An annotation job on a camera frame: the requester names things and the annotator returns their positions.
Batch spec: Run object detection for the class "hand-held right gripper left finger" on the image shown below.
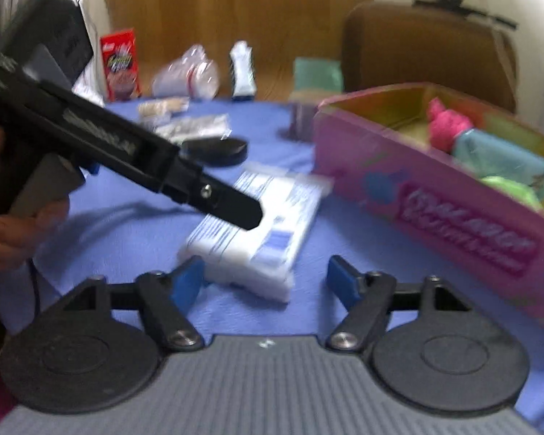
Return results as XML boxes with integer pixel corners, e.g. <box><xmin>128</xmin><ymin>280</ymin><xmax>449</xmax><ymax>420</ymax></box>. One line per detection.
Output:
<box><xmin>63</xmin><ymin>256</ymin><xmax>206</xmax><ymax>353</ymax></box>

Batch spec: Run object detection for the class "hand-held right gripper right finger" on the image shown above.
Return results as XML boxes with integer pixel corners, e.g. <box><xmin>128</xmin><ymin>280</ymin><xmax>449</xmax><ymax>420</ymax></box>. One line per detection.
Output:
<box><xmin>326</xmin><ymin>256</ymin><xmax>474</xmax><ymax>353</ymax></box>

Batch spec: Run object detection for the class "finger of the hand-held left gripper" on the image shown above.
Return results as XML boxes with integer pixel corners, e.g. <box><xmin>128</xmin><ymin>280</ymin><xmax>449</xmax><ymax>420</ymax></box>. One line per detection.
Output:
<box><xmin>177</xmin><ymin>163</ymin><xmax>264</xmax><ymax>231</ymax></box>

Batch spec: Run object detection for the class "white tissue packet blue print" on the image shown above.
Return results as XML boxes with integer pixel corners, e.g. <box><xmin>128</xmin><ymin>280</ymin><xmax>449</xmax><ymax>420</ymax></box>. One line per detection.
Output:
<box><xmin>177</xmin><ymin>167</ymin><xmax>335</xmax><ymax>303</ymax></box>

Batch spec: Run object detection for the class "pink tin box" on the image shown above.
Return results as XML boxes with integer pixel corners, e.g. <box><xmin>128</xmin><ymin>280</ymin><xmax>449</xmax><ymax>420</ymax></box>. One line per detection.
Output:
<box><xmin>312</xmin><ymin>82</ymin><xmax>544</xmax><ymax>351</ymax></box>

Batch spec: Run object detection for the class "pink knitted soft item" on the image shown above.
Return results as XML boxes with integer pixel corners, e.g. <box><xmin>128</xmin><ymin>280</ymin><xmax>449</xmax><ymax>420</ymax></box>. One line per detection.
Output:
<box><xmin>426</xmin><ymin>99</ymin><xmax>474</xmax><ymax>152</ymax></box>

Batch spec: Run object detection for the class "person's left hand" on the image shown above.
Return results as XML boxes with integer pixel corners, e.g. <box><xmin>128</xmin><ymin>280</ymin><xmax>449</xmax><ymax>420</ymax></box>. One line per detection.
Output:
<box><xmin>0</xmin><ymin>127</ymin><xmax>70</xmax><ymax>273</ymax></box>

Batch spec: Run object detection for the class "black round lid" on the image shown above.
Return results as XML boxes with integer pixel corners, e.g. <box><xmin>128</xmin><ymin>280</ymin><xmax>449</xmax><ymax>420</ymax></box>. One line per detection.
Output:
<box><xmin>180</xmin><ymin>137</ymin><xmax>248</xmax><ymax>167</ymax></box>

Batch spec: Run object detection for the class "blue tablecloth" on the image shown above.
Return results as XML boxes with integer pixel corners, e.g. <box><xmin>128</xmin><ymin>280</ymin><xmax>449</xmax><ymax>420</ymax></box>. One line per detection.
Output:
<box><xmin>0</xmin><ymin>98</ymin><xmax>544</xmax><ymax>435</ymax></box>

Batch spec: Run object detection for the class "red snack packet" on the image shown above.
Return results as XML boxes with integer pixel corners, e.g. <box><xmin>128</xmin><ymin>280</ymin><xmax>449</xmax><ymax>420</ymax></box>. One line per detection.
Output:
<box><xmin>100</xmin><ymin>28</ymin><xmax>142</xmax><ymax>101</ymax></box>

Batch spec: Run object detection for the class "beige small packet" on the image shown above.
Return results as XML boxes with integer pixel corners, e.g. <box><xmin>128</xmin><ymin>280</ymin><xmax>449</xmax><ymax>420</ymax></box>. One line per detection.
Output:
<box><xmin>137</xmin><ymin>97</ymin><xmax>191</xmax><ymax>119</ymax></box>

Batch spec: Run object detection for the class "clear plastic packet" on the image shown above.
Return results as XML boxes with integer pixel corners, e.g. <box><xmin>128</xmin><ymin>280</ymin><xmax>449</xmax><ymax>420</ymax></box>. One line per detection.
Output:
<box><xmin>155</xmin><ymin>115</ymin><xmax>233</xmax><ymax>144</ymax></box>

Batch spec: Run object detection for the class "foil lidded purple cup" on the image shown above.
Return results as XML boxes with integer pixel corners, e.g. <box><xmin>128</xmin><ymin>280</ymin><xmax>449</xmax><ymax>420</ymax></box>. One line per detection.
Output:
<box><xmin>289</xmin><ymin>101</ymin><xmax>319</xmax><ymax>142</ymax></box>

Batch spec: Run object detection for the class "white tube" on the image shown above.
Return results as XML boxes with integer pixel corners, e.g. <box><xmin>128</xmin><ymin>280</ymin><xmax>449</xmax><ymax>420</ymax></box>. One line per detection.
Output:
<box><xmin>229</xmin><ymin>41</ymin><xmax>257</xmax><ymax>101</ymax></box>

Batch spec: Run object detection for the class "green plastic cup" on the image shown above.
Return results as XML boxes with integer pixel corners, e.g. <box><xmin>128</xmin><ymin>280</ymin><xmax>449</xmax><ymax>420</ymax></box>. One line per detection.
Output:
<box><xmin>294</xmin><ymin>57</ymin><xmax>344</xmax><ymax>94</ymax></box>

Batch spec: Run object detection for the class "light green cloth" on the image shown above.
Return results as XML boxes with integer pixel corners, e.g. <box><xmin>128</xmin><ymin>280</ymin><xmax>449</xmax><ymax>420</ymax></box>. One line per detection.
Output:
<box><xmin>481</xmin><ymin>176</ymin><xmax>544</xmax><ymax>211</ymax></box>

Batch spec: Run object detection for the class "teal tissue packet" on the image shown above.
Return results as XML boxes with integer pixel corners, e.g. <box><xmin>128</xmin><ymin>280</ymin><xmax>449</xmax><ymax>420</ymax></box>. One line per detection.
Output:
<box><xmin>453</xmin><ymin>129</ymin><xmax>544</xmax><ymax>200</ymax></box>

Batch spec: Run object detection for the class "brown chair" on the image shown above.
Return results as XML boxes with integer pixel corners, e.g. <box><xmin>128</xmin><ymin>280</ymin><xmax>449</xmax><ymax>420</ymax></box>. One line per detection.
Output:
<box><xmin>341</xmin><ymin>2</ymin><xmax>518</xmax><ymax>113</ymax></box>

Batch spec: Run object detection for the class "black tape cross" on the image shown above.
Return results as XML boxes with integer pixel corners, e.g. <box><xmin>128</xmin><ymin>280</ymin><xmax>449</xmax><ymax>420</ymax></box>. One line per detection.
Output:
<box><xmin>413</xmin><ymin>0</ymin><xmax>518</xmax><ymax>29</ymax></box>

